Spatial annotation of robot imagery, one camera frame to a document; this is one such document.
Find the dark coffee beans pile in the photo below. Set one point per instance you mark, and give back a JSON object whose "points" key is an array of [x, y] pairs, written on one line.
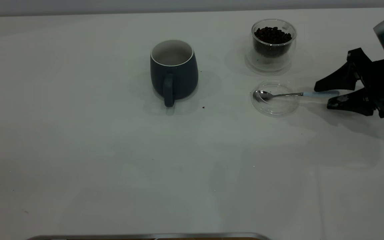
{"points": [[272, 36]]}

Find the clear round glass lid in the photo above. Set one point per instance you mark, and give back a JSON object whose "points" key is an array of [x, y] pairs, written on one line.
{"points": [[277, 108]]}

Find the dark grey ceramic mug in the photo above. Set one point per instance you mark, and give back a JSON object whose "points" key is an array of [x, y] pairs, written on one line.
{"points": [[182, 80]]}

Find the clear double-wall glass cup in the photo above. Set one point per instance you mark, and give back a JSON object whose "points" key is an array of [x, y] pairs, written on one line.
{"points": [[268, 64]]}

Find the silver metal frame bar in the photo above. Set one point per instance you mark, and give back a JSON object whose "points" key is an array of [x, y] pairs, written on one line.
{"points": [[145, 236]]}

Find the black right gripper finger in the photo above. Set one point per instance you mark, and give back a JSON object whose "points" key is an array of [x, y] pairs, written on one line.
{"points": [[355, 101], [342, 78]]}

